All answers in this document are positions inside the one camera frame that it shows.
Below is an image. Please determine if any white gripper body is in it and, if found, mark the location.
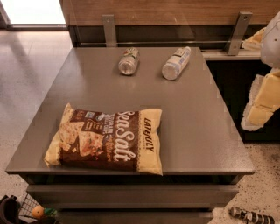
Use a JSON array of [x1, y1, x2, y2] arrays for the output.
[[261, 11, 280, 68]]

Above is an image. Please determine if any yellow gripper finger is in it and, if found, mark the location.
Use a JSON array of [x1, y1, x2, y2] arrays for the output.
[[241, 28, 265, 51], [241, 68, 280, 131]]

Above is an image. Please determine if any silver 7up can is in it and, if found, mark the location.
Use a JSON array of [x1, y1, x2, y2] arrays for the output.
[[118, 47, 140, 75]]

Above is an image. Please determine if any white slim can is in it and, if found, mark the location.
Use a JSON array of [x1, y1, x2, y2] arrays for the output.
[[162, 46, 191, 81]]

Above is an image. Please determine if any black white striped object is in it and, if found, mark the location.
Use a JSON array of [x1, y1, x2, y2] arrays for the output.
[[229, 207, 276, 224]]

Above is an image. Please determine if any Sea Salt chips bag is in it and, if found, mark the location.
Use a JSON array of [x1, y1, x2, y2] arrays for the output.
[[44, 104, 163, 175]]

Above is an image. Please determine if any orange fruit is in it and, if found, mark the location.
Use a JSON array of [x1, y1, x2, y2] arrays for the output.
[[31, 205, 45, 219]]

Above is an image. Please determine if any black round container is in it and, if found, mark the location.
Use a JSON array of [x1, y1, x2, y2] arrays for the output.
[[0, 195, 20, 224]]

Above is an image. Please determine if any right metal bracket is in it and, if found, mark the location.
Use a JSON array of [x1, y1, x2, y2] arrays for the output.
[[225, 11, 253, 56]]

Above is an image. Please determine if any metal bracket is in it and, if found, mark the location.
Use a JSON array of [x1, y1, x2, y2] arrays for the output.
[[225, 11, 253, 56], [101, 14, 117, 47]]

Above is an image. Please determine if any left metal bracket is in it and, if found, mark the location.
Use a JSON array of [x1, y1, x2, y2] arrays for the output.
[[101, 14, 117, 47]]

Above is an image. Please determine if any black wire basket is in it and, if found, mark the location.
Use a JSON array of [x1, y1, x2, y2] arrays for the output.
[[17, 192, 60, 224]]

